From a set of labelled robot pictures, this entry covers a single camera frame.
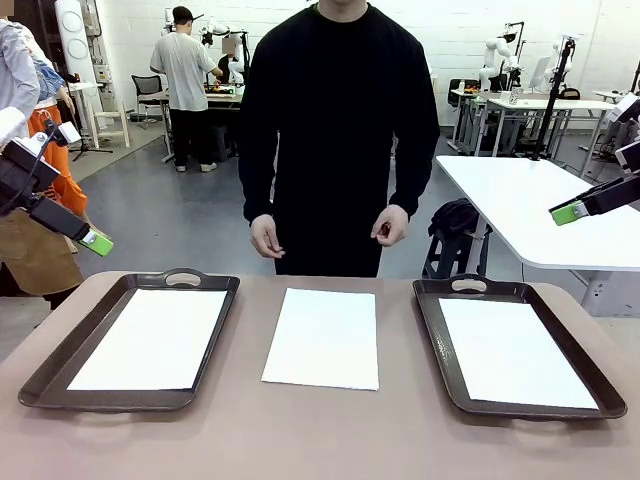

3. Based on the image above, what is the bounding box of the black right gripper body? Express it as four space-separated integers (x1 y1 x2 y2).
614 141 640 199

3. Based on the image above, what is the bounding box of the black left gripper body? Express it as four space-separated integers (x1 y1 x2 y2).
0 134 62 216

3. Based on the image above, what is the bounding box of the white A4 paper stack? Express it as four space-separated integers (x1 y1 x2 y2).
260 287 380 392

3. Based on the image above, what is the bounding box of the person's left forearm black sleeve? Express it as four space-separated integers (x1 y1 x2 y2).
387 134 441 221

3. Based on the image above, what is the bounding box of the person's right forearm black sleeve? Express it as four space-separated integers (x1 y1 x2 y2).
238 139 276 229

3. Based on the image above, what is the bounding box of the person's left hand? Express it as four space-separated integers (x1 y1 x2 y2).
370 203 410 248

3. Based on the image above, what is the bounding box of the person's right hand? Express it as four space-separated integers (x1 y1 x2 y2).
249 213 287 260

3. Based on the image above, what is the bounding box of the person in orange pants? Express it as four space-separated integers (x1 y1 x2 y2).
22 22 90 211

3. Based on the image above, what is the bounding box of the long white desk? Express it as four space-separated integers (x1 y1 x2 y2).
452 89 632 159

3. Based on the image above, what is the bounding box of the black pole stand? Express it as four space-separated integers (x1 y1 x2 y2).
529 37 577 162

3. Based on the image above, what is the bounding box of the person in striped shirt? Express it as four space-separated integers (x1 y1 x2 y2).
0 0 85 312

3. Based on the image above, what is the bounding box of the white wooden stool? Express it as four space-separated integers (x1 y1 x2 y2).
92 98 131 149

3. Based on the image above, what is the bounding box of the black step stool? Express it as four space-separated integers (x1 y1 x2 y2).
422 232 494 280

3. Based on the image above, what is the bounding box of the white tower air conditioner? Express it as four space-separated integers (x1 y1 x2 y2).
53 0 97 84

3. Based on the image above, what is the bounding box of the brown plastic serving tray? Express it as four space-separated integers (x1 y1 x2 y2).
411 273 629 421
17 268 241 414

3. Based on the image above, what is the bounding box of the black office chair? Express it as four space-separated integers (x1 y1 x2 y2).
130 73 165 124

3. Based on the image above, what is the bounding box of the black desk chair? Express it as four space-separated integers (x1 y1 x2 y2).
448 77 482 109

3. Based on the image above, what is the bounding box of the grey plastic stool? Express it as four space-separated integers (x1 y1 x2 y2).
208 124 237 161

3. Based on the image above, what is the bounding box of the person in white t-shirt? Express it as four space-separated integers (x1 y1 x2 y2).
149 5 225 174

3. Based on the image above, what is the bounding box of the background work desk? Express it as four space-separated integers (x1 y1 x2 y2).
202 88 247 161

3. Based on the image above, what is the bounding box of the seated person in black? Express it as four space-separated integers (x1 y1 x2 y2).
217 37 247 87

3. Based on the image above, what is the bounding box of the person in black sweater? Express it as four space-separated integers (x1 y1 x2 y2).
238 0 441 279

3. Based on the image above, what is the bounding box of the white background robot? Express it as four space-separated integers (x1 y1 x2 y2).
198 17 250 54

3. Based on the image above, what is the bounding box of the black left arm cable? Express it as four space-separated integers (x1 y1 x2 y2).
0 130 57 214

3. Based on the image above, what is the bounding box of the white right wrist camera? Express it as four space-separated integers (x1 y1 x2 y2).
604 93 640 126

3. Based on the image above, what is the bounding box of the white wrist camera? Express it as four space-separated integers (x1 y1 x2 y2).
43 119 82 148
604 93 640 126

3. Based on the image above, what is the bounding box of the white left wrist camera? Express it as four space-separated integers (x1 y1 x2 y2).
43 119 82 148

